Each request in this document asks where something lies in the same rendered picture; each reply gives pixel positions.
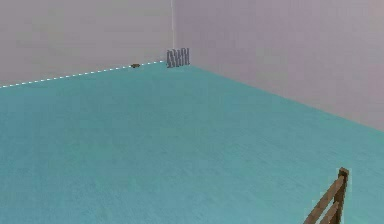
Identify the grey slatted rack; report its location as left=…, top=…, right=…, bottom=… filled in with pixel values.
left=165, top=47, right=191, bottom=69

